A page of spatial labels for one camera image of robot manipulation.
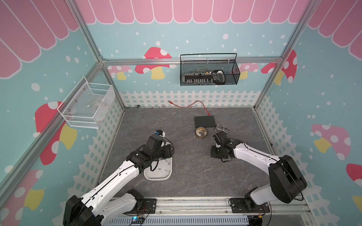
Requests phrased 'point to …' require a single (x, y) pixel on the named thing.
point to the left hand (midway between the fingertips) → (170, 151)
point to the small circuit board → (137, 220)
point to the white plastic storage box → (162, 172)
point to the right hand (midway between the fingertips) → (212, 153)
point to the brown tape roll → (201, 132)
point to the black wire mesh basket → (209, 69)
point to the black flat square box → (204, 121)
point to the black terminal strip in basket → (199, 77)
